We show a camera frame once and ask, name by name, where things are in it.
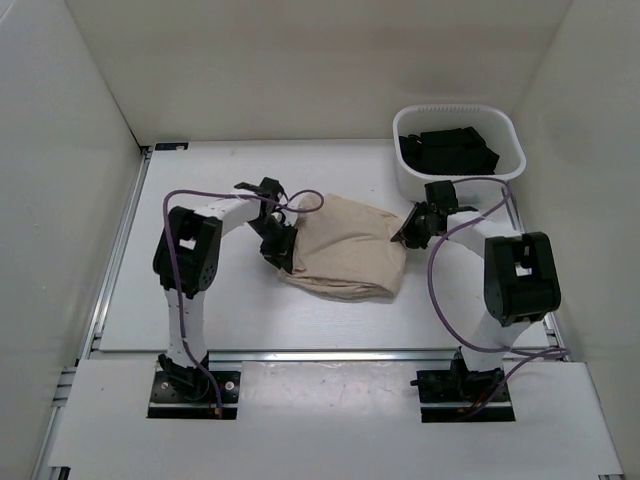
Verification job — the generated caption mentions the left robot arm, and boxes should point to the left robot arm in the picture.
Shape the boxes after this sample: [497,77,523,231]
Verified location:
[152,190,297,401]

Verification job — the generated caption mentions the white plastic basket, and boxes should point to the white plastic basket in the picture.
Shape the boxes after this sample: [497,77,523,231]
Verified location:
[392,104,526,203]

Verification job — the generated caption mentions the aluminium front rail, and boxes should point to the aluminium front rail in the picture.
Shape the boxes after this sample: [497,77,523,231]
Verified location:
[206,349,456,369]

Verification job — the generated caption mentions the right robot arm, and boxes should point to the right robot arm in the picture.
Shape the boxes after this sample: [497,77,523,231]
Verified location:
[392,202,561,400]

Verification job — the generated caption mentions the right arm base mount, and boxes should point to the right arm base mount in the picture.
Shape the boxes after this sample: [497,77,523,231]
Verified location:
[409,370,516,424]

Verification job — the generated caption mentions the aluminium left rail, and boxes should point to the aluminium left rail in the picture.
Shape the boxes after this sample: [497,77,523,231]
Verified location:
[30,146,153,479]

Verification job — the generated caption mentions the black folded trousers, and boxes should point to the black folded trousers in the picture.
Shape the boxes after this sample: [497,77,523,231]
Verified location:
[397,127,500,176]

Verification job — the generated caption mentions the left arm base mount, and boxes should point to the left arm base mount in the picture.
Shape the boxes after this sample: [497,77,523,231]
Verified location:
[147,367,241,421]

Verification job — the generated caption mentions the beige trousers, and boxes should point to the beige trousers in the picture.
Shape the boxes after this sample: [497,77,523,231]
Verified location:
[279,193,407,301]

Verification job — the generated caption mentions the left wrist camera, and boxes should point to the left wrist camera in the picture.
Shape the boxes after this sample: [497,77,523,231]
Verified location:
[234,177,288,204]

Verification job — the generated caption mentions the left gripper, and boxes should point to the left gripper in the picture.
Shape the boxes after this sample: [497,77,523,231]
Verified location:
[247,216,298,273]

